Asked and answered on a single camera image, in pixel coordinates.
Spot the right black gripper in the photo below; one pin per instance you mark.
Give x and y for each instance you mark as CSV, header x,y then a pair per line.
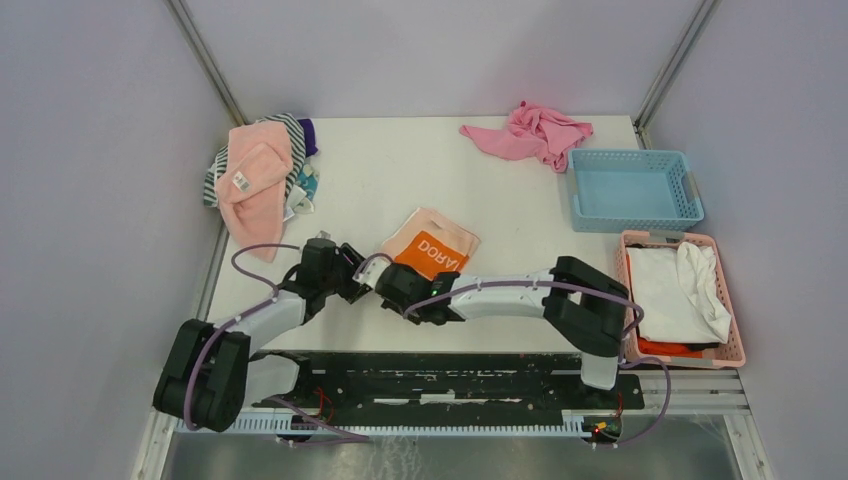
x,y
386,303

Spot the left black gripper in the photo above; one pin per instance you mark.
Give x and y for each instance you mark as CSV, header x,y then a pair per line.
x,y
355,289

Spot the orange cartoon towel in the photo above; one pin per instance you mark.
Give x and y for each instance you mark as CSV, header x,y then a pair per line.
x,y
431,244

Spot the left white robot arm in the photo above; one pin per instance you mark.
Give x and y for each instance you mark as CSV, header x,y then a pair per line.
x,y
205,377

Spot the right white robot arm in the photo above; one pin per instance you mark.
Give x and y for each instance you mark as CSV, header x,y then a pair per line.
x,y
585,306

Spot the teal patterned cloth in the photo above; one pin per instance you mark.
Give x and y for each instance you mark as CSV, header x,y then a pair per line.
x,y
300,200

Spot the light pink towel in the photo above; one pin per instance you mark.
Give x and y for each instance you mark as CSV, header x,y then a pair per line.
x,y
252,192

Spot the striped cloth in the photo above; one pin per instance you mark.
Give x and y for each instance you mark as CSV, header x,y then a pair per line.
x,y
290,130

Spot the purple cloth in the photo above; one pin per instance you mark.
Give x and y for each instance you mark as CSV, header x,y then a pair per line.
x,y
310,137

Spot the pink crumpled towel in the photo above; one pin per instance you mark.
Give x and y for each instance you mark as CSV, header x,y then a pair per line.
x,y
532,130

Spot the blue plastic basket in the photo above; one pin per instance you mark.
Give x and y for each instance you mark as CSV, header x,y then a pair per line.
x,y
613,190

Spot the orange cloth in basket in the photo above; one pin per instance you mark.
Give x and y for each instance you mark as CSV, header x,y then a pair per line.
x,y
665,349

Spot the white cloth in basket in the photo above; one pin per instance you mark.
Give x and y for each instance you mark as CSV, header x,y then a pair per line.
x,y
677,290

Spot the pink plastic basket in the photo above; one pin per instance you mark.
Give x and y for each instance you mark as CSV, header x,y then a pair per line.
x,y
715,356

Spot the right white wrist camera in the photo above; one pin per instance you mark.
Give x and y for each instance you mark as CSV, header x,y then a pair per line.
x,y
371,273

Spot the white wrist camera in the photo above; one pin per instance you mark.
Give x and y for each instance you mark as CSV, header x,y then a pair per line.
x,y
323,236
371,273

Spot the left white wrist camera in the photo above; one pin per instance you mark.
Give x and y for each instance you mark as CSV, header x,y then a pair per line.
x,y
323,236

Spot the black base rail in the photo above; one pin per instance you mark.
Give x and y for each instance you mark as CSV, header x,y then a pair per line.
x,y
450,389

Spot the white slotted cable duct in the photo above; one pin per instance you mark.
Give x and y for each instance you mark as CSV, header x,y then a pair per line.
x,y
282,422

